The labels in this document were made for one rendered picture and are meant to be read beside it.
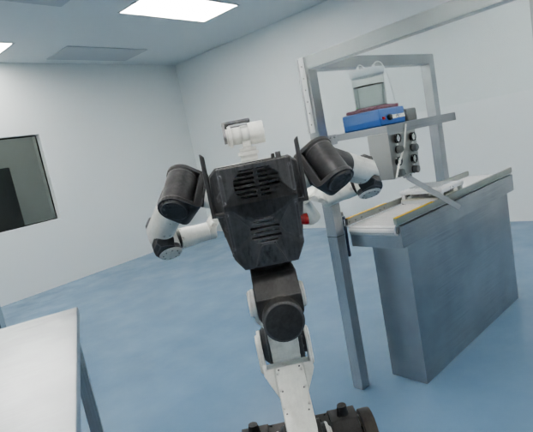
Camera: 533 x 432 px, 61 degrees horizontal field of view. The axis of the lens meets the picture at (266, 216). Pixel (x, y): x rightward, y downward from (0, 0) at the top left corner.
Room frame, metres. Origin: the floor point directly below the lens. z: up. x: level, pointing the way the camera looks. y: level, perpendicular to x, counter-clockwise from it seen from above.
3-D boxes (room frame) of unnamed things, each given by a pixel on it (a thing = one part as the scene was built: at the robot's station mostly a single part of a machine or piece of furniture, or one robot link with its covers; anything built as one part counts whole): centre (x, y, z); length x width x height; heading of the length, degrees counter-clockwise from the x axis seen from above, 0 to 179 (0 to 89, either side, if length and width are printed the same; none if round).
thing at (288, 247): (1.32, 0.01, 1.12); 0.34 x 0.30 x 0.36; 93
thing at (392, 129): (2.26, -0.68, 1.25); 0.62 x 0.38 x 0.04; 130
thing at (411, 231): (2.50, -0.97, 0.77); 1.30 x 0.29 x 0.10; 130
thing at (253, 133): (1.38, 0.01, 1.32); 0.10 x 0.07 x 0.09; 93
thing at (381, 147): (2.03, -0.61, 1.14); 0.22 x 0.11 x 0.20; 130
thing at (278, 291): (1.29, 0.01, 0.85); 0.28 x 0.13 x 0.18; 3
